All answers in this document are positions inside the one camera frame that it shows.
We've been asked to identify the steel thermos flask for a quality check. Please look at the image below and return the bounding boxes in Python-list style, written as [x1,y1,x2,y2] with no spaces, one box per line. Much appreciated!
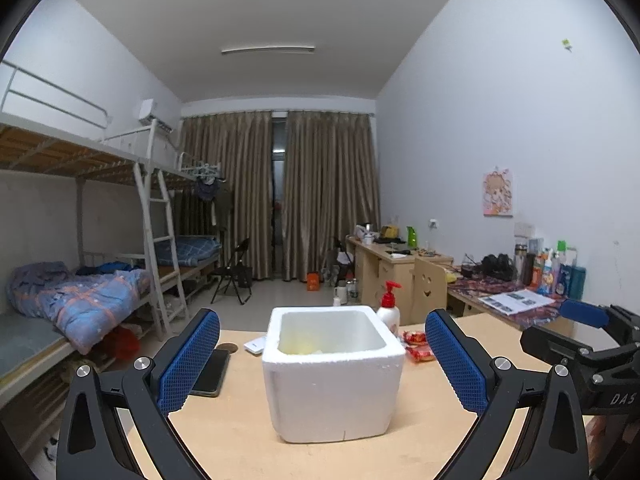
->
[513,244,527,283]

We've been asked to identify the black smartphone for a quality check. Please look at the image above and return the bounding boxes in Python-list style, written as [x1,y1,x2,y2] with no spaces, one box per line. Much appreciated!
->
[191,349,231,398]

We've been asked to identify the teal box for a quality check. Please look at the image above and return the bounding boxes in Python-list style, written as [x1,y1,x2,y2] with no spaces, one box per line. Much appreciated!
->
[566,266,587,300]

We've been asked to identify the white lotion pump bottle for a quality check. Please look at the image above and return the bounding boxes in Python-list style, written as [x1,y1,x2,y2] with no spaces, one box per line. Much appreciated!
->
[376,281,401,336]

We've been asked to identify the blue patterned quilt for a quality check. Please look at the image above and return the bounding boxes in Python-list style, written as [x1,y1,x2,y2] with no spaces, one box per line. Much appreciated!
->
[6,261,151,354]

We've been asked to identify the patterned cloth covered desk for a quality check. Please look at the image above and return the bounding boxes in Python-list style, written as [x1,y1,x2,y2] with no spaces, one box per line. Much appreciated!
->
[447,276,574,336]

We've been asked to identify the wooden desk with drawers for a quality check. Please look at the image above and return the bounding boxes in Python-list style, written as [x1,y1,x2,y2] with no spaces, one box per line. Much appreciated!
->
[346,236,426,325]

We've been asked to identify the white mug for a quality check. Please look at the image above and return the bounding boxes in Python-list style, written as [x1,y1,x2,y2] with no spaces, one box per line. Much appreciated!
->
[333,286,348,306]

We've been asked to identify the black folding chair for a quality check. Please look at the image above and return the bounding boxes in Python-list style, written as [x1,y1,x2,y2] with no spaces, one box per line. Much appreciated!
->
[210,237,253,306]

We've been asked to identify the anime wall poster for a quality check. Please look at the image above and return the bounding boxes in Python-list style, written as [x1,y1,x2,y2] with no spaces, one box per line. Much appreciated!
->
[483,168,513,217]

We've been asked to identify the orange snack packet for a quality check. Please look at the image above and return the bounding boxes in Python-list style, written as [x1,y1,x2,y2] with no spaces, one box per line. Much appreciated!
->
[402,330,427,347]

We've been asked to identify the printed paper sheet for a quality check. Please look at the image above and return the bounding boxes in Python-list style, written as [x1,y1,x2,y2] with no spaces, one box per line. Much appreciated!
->
[480,289,554,316]

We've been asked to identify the white styrofoam box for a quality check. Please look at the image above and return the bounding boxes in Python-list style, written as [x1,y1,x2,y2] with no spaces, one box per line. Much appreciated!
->
[262,306,405,444]

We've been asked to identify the orange container on floor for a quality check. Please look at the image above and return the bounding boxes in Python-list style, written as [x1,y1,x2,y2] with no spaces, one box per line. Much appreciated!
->
[306,272,321,292]

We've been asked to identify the ceiling tube light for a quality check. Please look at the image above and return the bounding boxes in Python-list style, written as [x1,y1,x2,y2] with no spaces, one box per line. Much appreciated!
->
[220,44,316,55]

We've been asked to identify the red snack packet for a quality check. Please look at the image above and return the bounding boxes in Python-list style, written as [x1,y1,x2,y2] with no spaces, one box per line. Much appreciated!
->
[406,344,435,363]

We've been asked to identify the white air conditioner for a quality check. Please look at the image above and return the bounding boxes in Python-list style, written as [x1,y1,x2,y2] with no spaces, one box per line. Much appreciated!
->
[138,99,178,132]

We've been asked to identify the white metal bunk bed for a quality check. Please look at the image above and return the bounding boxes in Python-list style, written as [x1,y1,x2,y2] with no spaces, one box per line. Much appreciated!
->
[1,62,218,404]

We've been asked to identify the green cap white bottle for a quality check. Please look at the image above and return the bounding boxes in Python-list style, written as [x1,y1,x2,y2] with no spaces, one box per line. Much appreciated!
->
[553,240,572,297]

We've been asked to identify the blue white sachet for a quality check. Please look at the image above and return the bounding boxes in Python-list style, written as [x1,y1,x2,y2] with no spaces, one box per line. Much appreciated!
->
[243,336,266,356]

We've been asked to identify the wooden smiley chair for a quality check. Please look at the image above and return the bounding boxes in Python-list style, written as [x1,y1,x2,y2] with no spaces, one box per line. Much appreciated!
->
[411,258,448,324]

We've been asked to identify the hanging dark clothes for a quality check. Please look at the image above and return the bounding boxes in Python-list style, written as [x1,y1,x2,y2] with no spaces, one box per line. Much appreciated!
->
[194,178,233,231]

